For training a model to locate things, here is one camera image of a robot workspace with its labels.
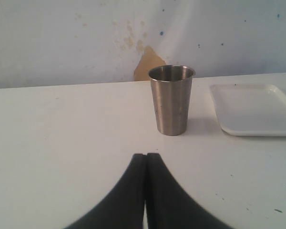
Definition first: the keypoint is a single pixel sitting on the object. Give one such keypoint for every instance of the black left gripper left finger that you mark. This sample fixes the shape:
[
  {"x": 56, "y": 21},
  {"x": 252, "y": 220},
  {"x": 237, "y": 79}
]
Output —
[{"x": 123, "y": 206}]

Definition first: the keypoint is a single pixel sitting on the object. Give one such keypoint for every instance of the white rectangular tray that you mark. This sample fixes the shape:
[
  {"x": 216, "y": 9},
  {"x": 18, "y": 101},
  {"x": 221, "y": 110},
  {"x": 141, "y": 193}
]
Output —
[{"x": 250, "y": 109}]

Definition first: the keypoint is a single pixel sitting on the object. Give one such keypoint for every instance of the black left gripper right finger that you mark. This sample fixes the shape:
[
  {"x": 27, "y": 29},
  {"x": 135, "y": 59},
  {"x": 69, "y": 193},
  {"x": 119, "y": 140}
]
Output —
[{"x": 168, "y": 206}]

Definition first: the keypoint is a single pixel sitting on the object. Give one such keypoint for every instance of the stainless steel cup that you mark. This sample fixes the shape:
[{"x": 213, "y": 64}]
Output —
[{"x": 171, "y": 90}]

